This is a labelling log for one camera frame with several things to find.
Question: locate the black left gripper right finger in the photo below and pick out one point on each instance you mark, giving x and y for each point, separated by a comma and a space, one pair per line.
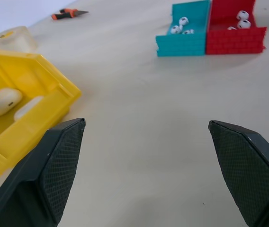
250, 175

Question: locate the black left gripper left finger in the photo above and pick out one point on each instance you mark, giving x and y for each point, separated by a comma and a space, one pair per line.
30, 179

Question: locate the white earbud case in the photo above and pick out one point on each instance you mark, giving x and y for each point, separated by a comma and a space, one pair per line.
26, 108
2, 101

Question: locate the yellow plastic bin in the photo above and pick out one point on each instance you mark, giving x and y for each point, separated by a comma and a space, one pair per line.
28, 99

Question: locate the translucent white plastic block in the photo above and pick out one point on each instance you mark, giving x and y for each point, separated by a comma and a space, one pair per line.
12, 40

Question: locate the red brick-pattern tray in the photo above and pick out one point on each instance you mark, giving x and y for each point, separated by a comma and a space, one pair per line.
234, 35

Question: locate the teal brick-pattern tray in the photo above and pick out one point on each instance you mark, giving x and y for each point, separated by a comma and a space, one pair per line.
184, 37

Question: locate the orange black pliers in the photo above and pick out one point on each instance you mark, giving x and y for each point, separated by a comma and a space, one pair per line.
67, 13

